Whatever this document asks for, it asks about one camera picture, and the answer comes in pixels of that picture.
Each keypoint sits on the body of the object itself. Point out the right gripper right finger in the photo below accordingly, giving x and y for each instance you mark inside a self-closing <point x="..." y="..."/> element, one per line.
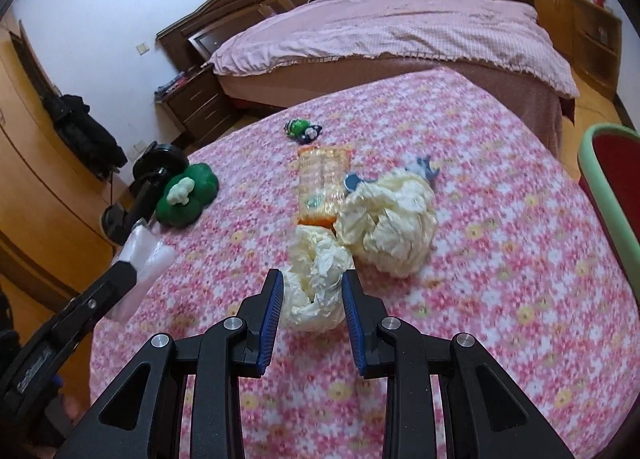
<point x="486" y="414"/>

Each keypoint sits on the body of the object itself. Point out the large cream plastic bag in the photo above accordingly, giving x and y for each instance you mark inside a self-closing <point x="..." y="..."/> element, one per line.
<point x="390" y="223"/>

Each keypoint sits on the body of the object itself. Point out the dark wooden headboard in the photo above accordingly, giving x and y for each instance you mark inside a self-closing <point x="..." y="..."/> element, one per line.
<point x="194" y="38"/>

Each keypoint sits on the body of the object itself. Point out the pink bed quilt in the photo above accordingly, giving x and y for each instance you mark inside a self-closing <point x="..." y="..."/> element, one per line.
<point x="499" y="33"/>

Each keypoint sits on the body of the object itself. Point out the wooden wardrobe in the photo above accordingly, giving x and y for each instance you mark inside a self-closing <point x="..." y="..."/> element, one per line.
<point x="51" y="242"/>

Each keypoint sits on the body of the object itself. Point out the small green toy car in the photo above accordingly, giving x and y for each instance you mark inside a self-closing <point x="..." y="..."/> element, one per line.
<point x="302" y="131"/>

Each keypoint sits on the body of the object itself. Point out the clear plastic bag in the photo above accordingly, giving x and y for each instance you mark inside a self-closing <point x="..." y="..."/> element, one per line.
<point x="150" y="258"/>

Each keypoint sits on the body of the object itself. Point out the small cream plastic bag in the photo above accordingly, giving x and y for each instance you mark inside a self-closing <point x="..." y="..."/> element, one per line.
<point x="313" y="280"/>

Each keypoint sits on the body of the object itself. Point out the pink floral table cloth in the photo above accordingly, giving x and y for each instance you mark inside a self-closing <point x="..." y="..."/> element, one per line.
<point x="515" y="254"/>

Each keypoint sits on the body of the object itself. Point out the black hanging jacket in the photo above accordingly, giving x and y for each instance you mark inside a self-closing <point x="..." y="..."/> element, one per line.
<point x="93" y="144"/>

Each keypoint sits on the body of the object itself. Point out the brown bed base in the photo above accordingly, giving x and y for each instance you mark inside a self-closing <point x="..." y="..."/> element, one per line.
<point x="537" y="104"/>

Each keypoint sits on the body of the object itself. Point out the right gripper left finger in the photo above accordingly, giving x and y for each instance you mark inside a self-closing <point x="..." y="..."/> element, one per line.
<point x="139" y="415"/>

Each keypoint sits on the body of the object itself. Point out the biscuit packet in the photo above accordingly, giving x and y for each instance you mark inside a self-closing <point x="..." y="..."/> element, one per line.
<point x="321" y="189"/>

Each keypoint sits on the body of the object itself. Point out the red bin with green rim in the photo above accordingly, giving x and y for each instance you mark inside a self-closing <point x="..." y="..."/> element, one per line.
<point x="608" y="162"/>

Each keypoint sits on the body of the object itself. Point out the black suction mount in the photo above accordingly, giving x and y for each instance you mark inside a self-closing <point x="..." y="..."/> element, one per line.
<point x="152" y="171"/>

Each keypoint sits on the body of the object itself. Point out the dark wooden nightstand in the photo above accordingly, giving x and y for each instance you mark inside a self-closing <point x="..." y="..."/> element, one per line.
<point x="199" y="106"/>

